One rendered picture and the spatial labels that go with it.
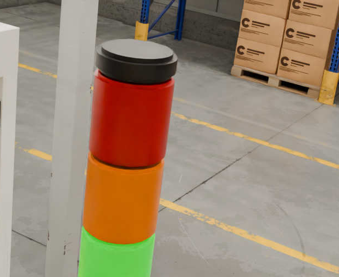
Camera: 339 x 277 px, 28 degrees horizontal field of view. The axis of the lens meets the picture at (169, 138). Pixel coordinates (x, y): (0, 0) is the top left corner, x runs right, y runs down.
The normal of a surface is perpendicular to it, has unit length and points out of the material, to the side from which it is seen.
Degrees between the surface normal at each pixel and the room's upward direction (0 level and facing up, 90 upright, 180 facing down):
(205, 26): 90
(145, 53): 0
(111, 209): 90
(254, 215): 0
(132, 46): 0
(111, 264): 90
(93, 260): 90
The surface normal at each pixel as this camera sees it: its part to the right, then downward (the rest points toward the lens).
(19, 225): 0.12, -0.92
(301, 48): -0.55, 0.30
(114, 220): -0.15, 0.35
